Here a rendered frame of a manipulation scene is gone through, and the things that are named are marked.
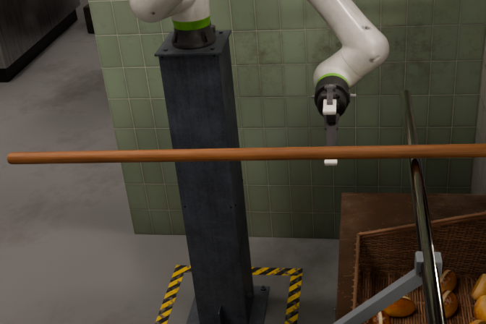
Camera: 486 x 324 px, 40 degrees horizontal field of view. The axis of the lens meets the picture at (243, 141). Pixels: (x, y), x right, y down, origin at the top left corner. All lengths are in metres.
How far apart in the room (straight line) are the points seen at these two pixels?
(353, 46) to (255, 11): 0.99
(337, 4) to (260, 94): 1.12
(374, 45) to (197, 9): 0.64
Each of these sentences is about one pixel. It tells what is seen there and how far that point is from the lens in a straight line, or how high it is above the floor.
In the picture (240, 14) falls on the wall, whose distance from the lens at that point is 2.75.
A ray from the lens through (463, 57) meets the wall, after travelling 2.81.
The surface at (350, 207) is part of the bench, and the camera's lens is 2.42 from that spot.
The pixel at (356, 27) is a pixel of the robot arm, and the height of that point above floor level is 1.35.
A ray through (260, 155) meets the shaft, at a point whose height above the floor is 1.20.
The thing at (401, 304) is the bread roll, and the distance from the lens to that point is 1.95.
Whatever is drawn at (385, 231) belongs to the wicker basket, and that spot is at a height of 0.75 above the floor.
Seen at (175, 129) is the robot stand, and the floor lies 0.92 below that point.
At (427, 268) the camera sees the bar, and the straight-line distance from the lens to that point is 1.23.
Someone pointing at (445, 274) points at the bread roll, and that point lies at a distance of 2.05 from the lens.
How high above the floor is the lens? 1.94
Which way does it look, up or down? 28 degrees down
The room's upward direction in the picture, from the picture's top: 5 degrees counter-clockwise
